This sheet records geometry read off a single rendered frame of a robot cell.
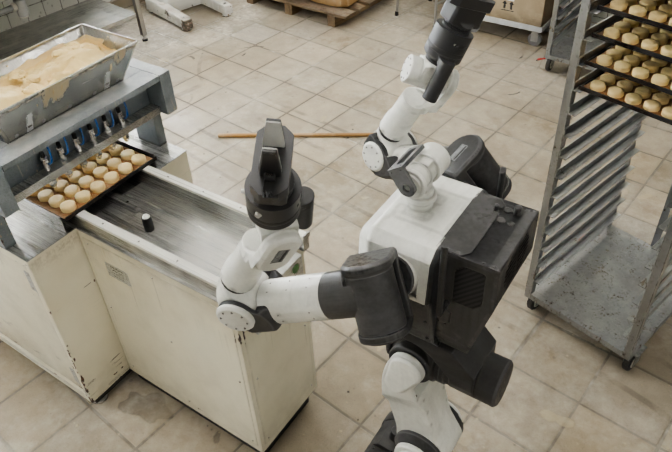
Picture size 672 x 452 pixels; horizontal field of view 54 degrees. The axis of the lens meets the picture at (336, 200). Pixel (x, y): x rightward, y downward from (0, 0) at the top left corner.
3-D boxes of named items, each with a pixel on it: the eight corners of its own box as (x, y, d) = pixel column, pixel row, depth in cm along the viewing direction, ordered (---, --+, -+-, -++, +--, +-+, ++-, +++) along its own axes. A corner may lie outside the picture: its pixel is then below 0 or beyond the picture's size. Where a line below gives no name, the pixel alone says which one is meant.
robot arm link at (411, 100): (460, 64, 150) (432, 100, 161) (424, 52, 148) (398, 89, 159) (461, 85, 147) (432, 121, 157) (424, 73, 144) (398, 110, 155)
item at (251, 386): (132, 381, 272) (68, 214, 216) (190, 326, 294) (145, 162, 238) (266, 467, 240) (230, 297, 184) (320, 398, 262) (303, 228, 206)
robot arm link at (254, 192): (230, 194, 92) (236, 231, 102) (300, 200, 92) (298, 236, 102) (242, 119, 98) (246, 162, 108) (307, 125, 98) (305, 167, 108)
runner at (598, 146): (561, 180, 240) (562, 174, 238) (554, 177, 241) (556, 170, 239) (650, 114, 272) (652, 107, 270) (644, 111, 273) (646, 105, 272)
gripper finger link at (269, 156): (281, 148, 89) (281, 172, 94) (257, 146, 88) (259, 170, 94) (280, 158, 88) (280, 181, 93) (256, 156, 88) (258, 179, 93)
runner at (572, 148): (565, 160, 234) (567, 153, 232) (558, 157, 236) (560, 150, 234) (656, 95, 266) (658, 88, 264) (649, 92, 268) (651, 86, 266)
